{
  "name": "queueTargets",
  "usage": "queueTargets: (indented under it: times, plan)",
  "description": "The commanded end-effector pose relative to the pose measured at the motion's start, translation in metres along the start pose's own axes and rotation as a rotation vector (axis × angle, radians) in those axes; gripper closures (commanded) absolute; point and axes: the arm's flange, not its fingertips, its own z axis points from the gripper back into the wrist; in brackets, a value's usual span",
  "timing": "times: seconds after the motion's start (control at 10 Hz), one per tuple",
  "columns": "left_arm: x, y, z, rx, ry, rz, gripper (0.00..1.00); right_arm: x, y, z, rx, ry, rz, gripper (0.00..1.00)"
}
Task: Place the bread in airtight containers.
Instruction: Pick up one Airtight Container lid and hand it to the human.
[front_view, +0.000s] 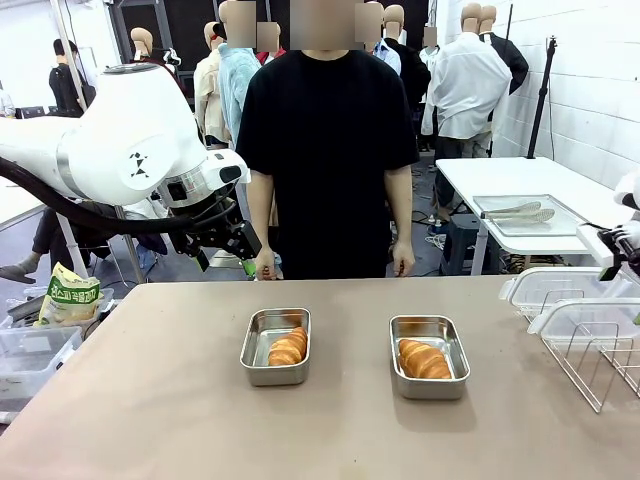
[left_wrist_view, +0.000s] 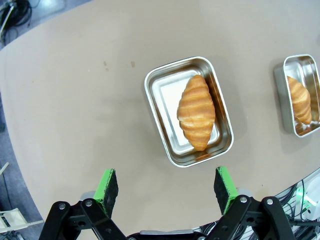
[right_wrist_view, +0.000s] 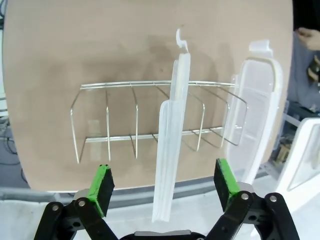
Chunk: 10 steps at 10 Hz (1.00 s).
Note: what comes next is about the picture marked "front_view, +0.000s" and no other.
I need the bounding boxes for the white side table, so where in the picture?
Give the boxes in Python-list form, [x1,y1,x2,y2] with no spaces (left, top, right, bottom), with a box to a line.
[434,156,640,256]

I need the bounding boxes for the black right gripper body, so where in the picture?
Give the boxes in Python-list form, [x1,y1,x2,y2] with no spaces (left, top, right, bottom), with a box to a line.
[597,224,640,274]

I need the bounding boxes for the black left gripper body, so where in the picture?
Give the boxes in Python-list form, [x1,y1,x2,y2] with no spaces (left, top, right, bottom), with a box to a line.
[172,198,264,262]

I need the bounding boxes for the golden croissant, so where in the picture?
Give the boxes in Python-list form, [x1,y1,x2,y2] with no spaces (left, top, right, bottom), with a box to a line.
[267,325,309,368]
[397,337,453,380]

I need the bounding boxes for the steel rectangular container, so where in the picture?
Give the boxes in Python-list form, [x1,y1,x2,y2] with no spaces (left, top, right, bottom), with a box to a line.
[239,307,313,388]
[389,314,472,401]

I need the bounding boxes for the maroon dress mannequin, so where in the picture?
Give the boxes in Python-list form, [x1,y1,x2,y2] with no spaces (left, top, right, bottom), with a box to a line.
[129,27,181,66]

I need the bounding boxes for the black tripod stand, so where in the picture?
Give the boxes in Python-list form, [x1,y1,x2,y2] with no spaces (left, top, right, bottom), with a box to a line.
[526,34,559,159]

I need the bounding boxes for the metal wire rack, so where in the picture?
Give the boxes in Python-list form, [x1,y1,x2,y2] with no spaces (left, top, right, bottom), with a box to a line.
[542,319,640,414]

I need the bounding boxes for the white shirt mannequin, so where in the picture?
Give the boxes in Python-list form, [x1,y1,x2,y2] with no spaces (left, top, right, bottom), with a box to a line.
[421,2,515,221]

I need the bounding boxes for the grey stool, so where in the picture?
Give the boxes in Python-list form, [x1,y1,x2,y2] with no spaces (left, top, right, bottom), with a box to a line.
[442,217,484,276]

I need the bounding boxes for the clear plastic storage bin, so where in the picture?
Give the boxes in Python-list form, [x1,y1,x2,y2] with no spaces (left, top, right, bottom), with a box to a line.
[0,324,84,401]

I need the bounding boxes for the perforated steel tray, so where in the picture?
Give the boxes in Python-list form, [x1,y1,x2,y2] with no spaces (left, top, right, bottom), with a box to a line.
[471,193,590,238]

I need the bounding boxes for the steel tongs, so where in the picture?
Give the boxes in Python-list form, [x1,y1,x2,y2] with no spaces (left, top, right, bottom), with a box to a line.
[481,200,557,224]

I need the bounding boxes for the person torso black t-shirt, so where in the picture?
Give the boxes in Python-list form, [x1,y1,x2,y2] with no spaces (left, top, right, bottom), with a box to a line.
[234,48,421,280]

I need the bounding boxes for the black clothes mannequin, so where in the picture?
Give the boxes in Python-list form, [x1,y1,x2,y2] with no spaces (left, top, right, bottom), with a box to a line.
[382,3,432,151]

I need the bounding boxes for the beige shirt mannequin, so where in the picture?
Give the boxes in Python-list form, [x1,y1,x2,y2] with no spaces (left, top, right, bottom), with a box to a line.
[193,22,235,149]

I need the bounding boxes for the seated person white shirt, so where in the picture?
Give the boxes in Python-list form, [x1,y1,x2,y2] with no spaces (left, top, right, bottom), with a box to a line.
[0,207,76,286]

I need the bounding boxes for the green yellow snack bag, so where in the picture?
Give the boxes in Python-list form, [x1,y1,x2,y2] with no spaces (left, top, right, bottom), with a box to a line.
[33,261,104,329]

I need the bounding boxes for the person's left forearm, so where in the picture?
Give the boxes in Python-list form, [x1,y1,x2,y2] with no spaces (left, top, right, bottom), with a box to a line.
[383,165,414,249]

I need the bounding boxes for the white work table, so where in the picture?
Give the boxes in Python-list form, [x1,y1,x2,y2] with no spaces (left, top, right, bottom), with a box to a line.
[0,174,46,231]

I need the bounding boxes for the clear plastic containers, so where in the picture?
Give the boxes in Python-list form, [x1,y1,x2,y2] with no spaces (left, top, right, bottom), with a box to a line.
[499,267,634,321]

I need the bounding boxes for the black jacket mannequin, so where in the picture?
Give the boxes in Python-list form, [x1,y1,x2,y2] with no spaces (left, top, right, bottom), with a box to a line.
[478,4,530,97]

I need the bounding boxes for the standing person in black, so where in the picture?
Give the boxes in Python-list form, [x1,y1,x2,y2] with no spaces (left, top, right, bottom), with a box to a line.
[48,38,97,119]

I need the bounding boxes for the person's right forearm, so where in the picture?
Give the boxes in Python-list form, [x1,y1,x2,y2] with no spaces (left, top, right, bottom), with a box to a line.
[248,169,277,256]

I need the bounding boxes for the clear plastic lid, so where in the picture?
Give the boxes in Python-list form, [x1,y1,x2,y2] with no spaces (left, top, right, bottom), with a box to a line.
[527,298,640,351]

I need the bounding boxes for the black left arm cable sleeve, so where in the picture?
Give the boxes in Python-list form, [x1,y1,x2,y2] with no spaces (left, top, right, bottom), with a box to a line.
[0,155,241,236]

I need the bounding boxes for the person's left hand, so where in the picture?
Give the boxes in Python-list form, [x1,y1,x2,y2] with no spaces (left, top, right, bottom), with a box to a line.
[391,240,417,278]

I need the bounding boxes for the light blue shirt mannequin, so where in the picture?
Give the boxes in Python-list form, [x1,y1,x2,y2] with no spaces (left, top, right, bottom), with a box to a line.
[217,0,262,151]

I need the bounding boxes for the person's right hand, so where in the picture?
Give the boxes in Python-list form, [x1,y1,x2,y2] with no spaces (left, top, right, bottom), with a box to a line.
[253,248,284,281]

